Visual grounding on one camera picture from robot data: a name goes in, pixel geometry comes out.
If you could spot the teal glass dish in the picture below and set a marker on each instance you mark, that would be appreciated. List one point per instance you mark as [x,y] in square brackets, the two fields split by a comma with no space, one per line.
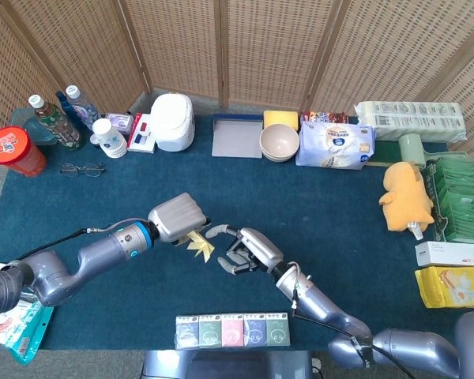
[35,128]

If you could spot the brown red snack packet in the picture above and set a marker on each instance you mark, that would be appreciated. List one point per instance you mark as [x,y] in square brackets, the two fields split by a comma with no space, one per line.
[324,117]

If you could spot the green sachet display box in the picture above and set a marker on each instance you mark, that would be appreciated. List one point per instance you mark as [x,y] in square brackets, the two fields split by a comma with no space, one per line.
[456,197]

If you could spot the red white carton box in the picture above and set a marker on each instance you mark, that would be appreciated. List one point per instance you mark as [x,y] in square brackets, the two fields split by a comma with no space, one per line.
[140,138]

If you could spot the thin metal eyeglasses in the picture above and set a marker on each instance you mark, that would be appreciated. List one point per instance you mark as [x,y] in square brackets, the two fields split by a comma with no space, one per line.
[92,170]

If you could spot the red canister orange lid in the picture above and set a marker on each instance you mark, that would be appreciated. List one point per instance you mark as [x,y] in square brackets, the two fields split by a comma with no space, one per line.
[12,148]

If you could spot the clear water bottle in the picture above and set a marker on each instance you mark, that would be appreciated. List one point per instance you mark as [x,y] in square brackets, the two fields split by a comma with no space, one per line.
[83,108]

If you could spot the teal snack bag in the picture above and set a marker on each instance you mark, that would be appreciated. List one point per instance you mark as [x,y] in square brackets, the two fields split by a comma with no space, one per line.
[27,347]

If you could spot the white rice cooker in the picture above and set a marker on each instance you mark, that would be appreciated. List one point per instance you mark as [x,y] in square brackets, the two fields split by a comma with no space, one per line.
[171,122]

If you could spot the yellow plush toy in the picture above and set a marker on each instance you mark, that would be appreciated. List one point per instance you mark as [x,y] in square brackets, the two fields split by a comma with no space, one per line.
[405,197]

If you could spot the dark blue bottle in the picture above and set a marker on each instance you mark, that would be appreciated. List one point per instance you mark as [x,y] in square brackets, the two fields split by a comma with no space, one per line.
[65,104]

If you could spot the dark blue carpet mat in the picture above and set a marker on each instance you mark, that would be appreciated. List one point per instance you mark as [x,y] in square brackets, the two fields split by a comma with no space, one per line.
[237,185]

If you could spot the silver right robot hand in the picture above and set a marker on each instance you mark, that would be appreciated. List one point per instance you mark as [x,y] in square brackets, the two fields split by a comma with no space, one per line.
[260,250]

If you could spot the white paper cup stack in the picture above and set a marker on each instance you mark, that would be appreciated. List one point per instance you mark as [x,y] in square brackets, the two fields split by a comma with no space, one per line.
[108,140]

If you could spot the small purple lidded box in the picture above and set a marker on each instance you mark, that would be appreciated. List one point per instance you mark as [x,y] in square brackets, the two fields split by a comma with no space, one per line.
[120,120]

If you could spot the woven bamboo folding screen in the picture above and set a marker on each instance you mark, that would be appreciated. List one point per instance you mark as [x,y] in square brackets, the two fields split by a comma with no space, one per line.
[260,51]

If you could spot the grey tray blue rim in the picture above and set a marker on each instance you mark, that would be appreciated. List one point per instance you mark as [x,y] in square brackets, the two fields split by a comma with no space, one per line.
[237,140]

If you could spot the yellow wet wipes pack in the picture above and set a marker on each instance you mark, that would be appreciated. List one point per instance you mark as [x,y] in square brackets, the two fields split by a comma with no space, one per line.
[454,286]

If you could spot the white power plug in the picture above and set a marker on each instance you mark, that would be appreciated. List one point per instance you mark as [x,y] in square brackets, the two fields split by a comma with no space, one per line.
[316,364]

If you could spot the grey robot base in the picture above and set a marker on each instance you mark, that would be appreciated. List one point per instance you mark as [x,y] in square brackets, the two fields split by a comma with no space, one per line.
[229,365]

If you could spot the light blue printed bag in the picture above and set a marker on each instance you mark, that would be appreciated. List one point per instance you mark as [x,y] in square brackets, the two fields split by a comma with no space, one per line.
[332,146]

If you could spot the blue tissue pack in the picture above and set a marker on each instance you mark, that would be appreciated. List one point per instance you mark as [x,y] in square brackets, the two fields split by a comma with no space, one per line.
[187,333]
[255,331]

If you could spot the pale yellow paper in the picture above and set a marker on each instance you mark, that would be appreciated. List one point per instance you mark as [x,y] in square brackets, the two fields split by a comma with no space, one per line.
[201,246]

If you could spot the small white carton box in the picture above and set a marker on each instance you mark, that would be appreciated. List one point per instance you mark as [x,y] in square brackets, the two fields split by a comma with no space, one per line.
[446,252]

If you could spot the green tissue pack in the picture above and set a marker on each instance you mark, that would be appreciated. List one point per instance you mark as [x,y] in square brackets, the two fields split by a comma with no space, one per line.
[278,330]
[210,332]

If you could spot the beige bowl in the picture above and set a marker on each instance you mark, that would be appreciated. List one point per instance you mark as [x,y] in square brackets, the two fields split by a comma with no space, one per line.
[278,138]
[278,159]

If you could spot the green tea bottle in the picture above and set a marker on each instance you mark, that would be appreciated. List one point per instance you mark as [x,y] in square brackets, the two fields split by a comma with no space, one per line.
[59,126]

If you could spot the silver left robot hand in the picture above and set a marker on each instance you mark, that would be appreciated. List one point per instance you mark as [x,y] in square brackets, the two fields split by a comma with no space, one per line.
[177,217]

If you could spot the pink tissue pack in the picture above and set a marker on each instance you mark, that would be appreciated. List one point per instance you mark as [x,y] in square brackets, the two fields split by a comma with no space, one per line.
[232,331]

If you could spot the white green tissue bundle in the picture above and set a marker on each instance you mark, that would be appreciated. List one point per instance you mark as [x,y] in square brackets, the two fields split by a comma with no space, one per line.
[411,120]

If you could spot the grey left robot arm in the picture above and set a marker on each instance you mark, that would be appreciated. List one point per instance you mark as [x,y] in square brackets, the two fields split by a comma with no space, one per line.
[98,252]

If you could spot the green yellow scouring sponge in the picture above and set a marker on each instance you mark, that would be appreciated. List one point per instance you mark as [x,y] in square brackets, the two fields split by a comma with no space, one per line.
[385,152]

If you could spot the white plush label tag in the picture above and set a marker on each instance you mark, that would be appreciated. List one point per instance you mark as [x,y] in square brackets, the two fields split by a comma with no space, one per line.
[415,231]

